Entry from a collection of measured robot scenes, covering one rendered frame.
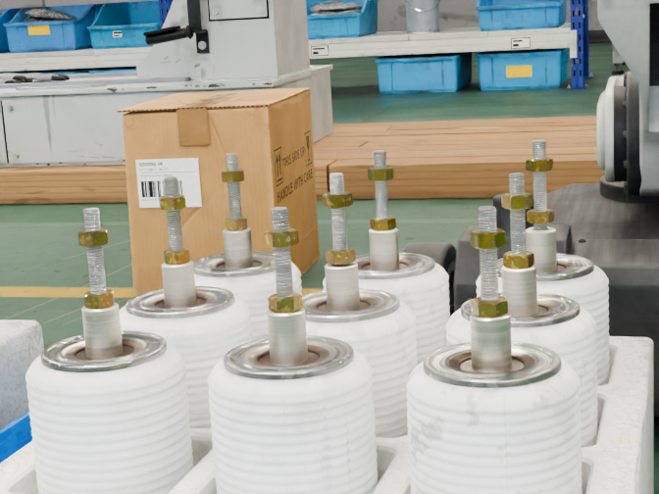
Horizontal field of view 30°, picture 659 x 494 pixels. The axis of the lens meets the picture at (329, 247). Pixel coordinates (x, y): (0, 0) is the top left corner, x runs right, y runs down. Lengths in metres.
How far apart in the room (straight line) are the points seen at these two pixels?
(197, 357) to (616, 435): 0.27
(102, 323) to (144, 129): 1.17
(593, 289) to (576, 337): 0.12
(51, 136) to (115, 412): 2.37
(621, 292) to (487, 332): 0.52
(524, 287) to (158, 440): 0.25
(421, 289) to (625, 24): 0.43
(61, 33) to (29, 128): 2.92
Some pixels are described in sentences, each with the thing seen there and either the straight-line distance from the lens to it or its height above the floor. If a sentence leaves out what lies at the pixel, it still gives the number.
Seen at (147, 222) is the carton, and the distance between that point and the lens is 1.93.
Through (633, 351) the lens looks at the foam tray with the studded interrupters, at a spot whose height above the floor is 0.18.
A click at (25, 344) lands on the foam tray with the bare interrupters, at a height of 0.17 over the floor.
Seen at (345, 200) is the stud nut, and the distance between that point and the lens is 0.80.
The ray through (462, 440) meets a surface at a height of 0.22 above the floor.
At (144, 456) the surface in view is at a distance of 0.74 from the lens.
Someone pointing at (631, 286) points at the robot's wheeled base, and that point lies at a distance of 1.19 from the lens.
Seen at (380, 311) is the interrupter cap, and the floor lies 0.25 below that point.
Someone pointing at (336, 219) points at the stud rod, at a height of 0.31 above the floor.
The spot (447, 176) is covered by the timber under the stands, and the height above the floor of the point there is 0.05.
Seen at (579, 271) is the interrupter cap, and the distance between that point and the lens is 0.89.
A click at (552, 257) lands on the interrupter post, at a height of 0.26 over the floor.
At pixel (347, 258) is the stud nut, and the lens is 0.81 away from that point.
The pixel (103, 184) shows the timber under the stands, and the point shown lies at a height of 0.04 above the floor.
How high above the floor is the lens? 0.46
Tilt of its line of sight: 12 degrees down
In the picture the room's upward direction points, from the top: 3 degrees counter-clockwise
